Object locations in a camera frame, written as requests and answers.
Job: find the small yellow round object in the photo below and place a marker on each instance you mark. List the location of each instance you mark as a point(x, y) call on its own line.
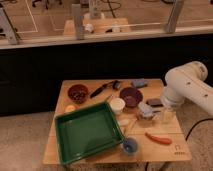
point(70, 108)

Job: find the dark grey rectangular block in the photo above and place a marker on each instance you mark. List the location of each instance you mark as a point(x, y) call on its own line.
point(154, 102)

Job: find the pale translucent gripper body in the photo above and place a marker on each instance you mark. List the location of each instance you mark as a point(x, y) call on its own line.
point(167, 115)

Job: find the small blue cup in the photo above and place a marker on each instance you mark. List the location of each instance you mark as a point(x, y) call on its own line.
point(130, 146)

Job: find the orange carrot toy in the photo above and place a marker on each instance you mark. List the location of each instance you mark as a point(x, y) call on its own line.
point(160, 140)

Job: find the purple bowl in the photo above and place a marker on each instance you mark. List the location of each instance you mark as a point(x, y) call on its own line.
point(132, 96)

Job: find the white cup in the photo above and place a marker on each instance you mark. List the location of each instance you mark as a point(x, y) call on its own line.
point(117, 105)

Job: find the blue-grey sponge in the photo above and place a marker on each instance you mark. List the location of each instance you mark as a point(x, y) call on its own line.
point(139, 83)

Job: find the small wooden background table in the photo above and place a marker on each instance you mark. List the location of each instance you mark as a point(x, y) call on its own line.
point(100, 26)

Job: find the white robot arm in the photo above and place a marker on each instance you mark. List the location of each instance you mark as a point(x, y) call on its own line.
point(187, 82)

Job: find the green plastic tray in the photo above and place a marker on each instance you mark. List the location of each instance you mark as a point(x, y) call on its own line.
point(86, 131)

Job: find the dark red bowl with beans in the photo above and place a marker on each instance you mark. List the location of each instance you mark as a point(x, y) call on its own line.
point(78, 93)

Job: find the black handled dish brush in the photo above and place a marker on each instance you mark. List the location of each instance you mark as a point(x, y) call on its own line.
point(115, 85)

